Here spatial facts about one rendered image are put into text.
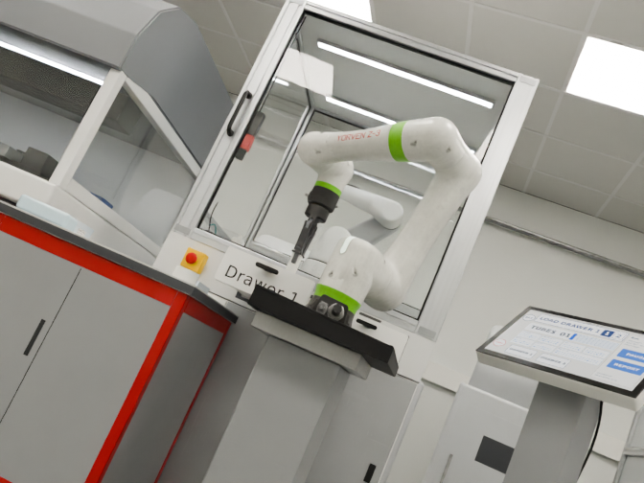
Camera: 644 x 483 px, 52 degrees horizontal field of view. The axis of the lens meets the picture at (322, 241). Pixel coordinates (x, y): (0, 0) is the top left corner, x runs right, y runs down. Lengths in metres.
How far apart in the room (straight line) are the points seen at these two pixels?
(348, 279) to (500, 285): 3.93
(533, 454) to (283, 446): 0.84
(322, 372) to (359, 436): 0.67
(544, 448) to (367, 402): 0.57
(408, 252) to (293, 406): 0.55
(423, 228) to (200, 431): 1.03
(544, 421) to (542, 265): 3.56
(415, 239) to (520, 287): 3.75
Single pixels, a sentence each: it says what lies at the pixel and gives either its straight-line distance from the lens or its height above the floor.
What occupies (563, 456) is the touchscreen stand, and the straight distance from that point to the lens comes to 2.13.
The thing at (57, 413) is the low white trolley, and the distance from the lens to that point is 1.86.
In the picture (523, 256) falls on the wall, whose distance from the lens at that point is 5.65.
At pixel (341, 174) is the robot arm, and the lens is 2.14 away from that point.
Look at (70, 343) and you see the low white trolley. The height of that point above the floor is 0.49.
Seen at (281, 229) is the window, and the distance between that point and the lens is 2.40.
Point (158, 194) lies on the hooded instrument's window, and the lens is 3.13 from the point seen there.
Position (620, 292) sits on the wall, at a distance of 5.73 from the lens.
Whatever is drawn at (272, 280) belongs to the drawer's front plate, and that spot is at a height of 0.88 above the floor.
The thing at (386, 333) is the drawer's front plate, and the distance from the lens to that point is 2.27.
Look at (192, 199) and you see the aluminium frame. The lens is 2.49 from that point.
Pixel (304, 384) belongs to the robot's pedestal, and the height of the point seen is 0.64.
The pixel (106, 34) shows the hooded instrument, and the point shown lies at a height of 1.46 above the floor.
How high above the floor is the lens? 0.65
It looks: 12 degrees up
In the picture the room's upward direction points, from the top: 24 degrees clockwise
